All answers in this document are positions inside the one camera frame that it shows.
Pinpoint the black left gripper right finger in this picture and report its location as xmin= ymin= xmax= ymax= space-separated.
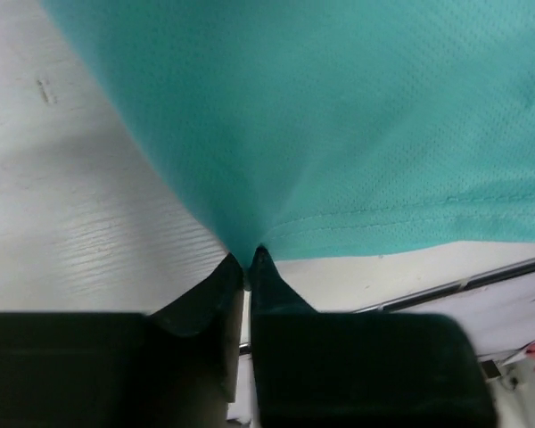
xmin=248 ymin=248 xmax=498 ymax=428

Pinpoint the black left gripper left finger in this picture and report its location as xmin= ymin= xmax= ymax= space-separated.
xmin=0 ymin=256 xmax=243 ymax=427

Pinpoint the teal green t-shirt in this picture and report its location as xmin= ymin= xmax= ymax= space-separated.
xmin=43 ymin=1 xmax=535 ymax=264

